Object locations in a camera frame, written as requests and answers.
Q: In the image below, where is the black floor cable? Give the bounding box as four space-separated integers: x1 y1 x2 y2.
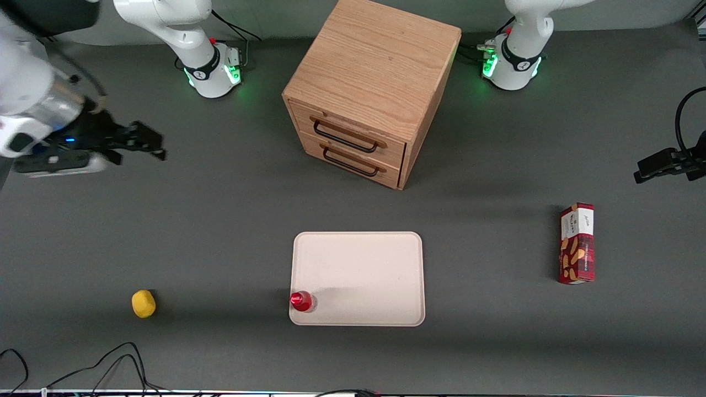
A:
0 348 29 395
314 388 382 397
91 353 147 395
44 341 167 394

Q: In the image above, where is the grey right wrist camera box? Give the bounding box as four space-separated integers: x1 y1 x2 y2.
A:
12 150 106 178

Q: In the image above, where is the wooden two-drawer cabinet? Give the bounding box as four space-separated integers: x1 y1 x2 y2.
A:
281 0 463 191

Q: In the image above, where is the black arm base cable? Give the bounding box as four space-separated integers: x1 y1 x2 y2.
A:
210 10 262 69
459 15 516 60

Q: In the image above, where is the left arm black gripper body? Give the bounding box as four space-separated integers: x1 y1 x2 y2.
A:
670 131 706 181

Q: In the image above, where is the black left arm base cable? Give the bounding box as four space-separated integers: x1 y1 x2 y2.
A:
459 15 516 60

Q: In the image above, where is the black right arm base cable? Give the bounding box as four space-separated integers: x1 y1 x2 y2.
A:
210 10 262 69

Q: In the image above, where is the red cookie box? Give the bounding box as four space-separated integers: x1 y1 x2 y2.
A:
557 202 596 285

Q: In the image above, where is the short black metal drawer handle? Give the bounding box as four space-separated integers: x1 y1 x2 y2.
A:
322 144 382 178

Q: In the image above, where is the wooden drawer with short handle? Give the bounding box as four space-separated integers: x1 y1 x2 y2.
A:
301 131 403 189

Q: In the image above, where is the black looped gripper cable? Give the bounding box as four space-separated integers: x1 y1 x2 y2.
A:
675 87 706 152

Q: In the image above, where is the yellow lemon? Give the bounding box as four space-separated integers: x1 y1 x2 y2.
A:
131 289 157 319

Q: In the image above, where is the long black metal drawer handle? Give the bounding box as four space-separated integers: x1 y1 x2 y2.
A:
313 118 387 154

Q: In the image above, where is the red-capped small bottle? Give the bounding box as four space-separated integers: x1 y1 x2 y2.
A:
290 291 317 313

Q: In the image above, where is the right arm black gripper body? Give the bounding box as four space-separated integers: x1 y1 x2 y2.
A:
55 99 133 164

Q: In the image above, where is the cream rectangular plastic tray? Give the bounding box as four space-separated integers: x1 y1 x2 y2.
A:
289 232 426 327

